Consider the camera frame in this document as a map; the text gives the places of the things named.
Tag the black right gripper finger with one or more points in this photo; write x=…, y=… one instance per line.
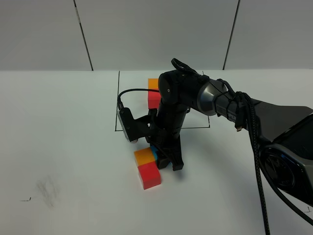
x=154, y=149
x=162, y=163

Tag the orange template block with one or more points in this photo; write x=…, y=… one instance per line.
x=153, y=83

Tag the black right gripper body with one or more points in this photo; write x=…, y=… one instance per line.
x=168, y=142

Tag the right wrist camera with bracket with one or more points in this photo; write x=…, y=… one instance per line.
x=134, y=129

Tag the red template block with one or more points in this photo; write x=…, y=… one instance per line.
x=154, y=98

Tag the blue block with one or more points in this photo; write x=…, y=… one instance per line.
x=157, y=155

